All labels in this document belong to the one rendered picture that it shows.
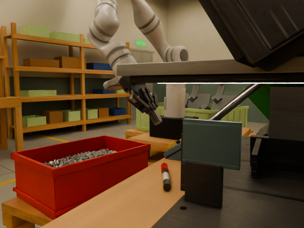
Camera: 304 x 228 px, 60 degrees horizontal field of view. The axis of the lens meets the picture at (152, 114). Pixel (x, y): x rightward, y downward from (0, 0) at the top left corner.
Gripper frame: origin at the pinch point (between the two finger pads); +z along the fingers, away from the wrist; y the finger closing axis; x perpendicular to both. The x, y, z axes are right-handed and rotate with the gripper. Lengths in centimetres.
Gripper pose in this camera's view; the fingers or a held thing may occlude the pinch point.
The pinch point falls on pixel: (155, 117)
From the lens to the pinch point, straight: 73.3
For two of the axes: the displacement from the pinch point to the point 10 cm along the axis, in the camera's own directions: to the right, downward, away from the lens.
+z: 5.1, 8.4, -1.7
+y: 4.7, -1.1, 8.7
